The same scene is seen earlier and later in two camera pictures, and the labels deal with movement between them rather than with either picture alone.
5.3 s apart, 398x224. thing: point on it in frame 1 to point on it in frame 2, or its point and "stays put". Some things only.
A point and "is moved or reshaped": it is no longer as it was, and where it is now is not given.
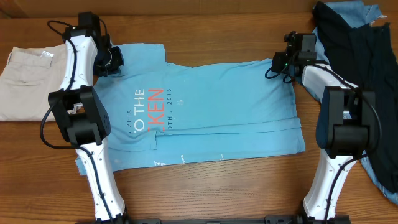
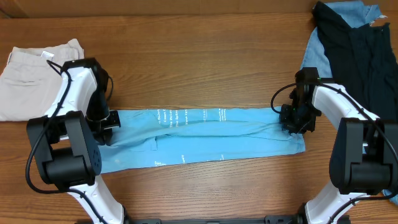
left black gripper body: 108,62 to 102,121
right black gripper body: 281,65 to 301,118
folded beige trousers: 30,73 stays put
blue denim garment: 354,14 stays put
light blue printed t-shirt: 161,111 is moved or reshaped
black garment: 365,56 stays put
